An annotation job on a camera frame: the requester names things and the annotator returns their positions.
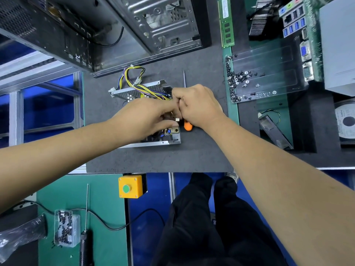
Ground dark grey foam mat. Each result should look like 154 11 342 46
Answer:
82 0 243 174

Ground silver hard drive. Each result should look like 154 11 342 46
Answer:
334 98 355 145

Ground silver power supply unit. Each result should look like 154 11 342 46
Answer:
109 79 183 149

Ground green motherboard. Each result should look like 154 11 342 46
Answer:
221 0 329 126

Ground person's right hand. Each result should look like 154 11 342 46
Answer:
171 83 229 132

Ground person's right forearm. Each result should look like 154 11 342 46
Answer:
204 112 355 266

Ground clear plastic screw box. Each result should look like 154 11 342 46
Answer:
53 209 83 249

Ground person's right shoe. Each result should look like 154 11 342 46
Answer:
224 171 240 184

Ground processor cooler with fan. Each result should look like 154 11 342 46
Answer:
247 0 279 37

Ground silver optical drive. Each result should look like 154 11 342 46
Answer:
318 0 355 98

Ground black foam tray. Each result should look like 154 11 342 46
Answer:
216 0 355 168

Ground person's left hand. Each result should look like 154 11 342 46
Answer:
108 96 182 146

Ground grey computer tower case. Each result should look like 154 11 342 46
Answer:
0 0 212 79

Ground green memory stick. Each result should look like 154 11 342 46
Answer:
217 0 236 48

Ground aluminium conveyor frame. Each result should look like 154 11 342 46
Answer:
0 51 85 151

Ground yellow box with green button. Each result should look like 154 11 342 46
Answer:
118 174 148 200

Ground orange-handled screwdriver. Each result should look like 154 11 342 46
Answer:
182 70 194 132

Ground person's left forearm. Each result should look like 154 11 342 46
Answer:
0 120 122 215

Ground clear plastic tray with screws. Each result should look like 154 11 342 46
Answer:
224 40 309 105

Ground person's black trousers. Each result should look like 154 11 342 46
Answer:
151 172 290 266

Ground black electric screwdriver with cable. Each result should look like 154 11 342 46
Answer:
17 183 168 266

